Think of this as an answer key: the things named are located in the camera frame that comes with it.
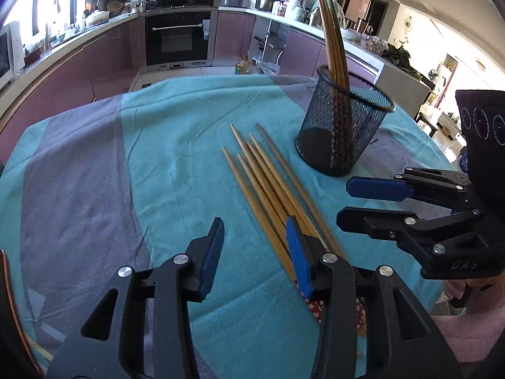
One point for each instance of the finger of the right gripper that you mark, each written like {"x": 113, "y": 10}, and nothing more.
{"x": 446, "y": 188}
{"x": 394, "y": 224}

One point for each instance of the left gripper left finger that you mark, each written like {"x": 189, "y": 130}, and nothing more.
{"x": 109, "y": 341}

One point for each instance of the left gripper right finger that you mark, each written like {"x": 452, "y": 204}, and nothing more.
{"x": 402, "y": 340}

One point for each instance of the bamboo chopstick one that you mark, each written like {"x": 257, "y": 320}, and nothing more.
{"x": 263, "y": 216}

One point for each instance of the bamboo chopstick eight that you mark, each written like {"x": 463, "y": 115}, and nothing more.
{"x": 329, "y": 38}

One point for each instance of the bamboo chopstick five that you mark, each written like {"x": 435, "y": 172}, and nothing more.
{"x": 302, "y": 195}

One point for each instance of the bamboo chopstick two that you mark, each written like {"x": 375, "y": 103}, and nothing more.
{"x": 271, "y": 212}

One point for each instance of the bamboo chopstick three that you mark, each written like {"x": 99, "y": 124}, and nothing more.
{"x": 264, "y": 177}

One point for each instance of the pink sleeve right forearm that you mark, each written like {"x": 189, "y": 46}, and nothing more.
{"x": 471, "y": 336}

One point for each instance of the kitchen faucet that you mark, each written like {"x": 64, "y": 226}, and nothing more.
{"x": 47, "y": 37}

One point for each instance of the right hand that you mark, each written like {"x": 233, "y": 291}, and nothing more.
{"x": 487, "y": 293}

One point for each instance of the black mesh cup holder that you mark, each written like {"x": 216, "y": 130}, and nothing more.
{"x": 340, "y": 123}

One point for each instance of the leafy green vegetables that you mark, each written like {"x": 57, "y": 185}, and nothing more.
{"x": 400, "y": 58}

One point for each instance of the teal grey tablecloth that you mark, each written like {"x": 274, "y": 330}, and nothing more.
{"x": 132, "y": 179}

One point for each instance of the cooking oil bottle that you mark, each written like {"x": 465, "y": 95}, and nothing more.
{"x": 241, "y": 68}

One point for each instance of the steel stock pot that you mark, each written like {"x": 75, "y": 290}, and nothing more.
{"x": 264, "y": 5}

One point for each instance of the white microwave oven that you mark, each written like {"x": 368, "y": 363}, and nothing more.
{"x": 11, "y": 53}

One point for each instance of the black built-in oven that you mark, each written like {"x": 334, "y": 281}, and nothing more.
{"x": 179, "y": 33}

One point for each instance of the black camera box right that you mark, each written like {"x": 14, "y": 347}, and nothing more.
{"x": 482, "y": 125}

